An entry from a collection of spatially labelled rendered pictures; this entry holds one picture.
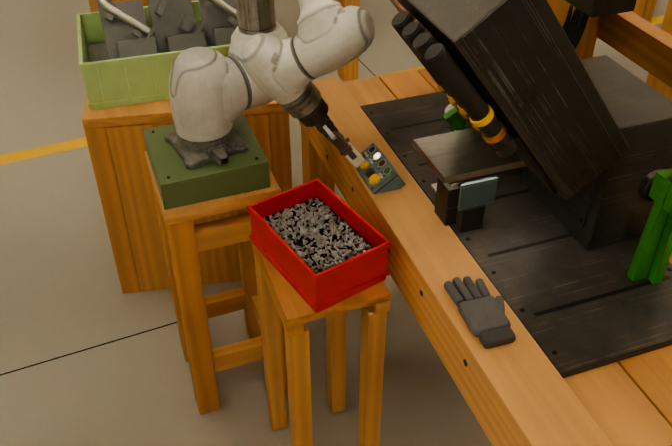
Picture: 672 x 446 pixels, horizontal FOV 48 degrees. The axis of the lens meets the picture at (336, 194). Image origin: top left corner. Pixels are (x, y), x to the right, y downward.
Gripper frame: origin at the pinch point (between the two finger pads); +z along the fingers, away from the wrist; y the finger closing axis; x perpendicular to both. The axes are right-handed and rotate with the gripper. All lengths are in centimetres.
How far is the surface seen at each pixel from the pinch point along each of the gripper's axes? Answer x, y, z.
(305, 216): -18.9, 3.7, 2.6
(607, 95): 53, 27, 10
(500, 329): 4, 56, 14
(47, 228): -132, -133, 32
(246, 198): -30.4, -14.5, 0.1
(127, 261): -98, -80, 36
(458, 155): 19.6, 23.3, 0.2
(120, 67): -45, -85, -21
